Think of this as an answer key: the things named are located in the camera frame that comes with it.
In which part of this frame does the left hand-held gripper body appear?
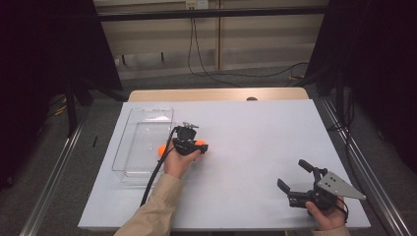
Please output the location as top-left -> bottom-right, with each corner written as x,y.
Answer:
172,121 -> 200,157

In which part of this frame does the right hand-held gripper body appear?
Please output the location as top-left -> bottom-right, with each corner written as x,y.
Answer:
287,166 -> 368,212

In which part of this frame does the clear plastic container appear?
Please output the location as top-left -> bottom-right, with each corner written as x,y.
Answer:
111,106 -> 176,189

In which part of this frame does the person's left hand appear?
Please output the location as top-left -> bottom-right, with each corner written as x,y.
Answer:
162,140 -> 205,180

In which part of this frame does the person's right hand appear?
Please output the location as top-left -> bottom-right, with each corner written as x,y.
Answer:
305,196 -> 348,231

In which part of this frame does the white table mat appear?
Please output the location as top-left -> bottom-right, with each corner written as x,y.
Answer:
78,98 -> 372,230

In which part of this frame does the black metal stand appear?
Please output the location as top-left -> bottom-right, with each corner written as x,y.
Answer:
63,78 -> 80,139

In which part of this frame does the dark curtain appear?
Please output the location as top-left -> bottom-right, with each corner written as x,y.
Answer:
0,0 -> 124,191
306,0 -> 417,171

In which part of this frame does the long beige office desk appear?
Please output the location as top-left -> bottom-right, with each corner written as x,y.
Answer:
92,0 -> 328,80

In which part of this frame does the black horizontal bar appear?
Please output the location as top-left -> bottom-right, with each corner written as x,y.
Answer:
96,5 -> 328,23

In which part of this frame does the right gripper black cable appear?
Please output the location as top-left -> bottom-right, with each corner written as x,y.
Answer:
333,196 -> 350,224

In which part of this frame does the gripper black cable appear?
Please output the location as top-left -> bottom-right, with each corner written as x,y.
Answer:
333,196 -> 350,224
140,127 -> 180,207

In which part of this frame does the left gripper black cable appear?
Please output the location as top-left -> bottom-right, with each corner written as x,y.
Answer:
140,127 -> 180,207

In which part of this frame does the metal floor rail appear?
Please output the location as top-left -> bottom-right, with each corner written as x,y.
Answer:
19,121 -> 85,236
321,97 -> 412,236

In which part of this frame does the black socket cable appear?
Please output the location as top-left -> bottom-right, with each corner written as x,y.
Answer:
191,9 -> 244,89
187,9 -> 311,80

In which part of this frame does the white wall socket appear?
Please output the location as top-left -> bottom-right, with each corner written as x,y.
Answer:
185,0 -> 209,10

